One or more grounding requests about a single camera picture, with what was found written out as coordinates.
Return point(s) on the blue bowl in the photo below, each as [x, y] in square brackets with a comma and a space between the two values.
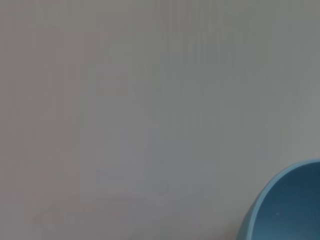
[287, 207]

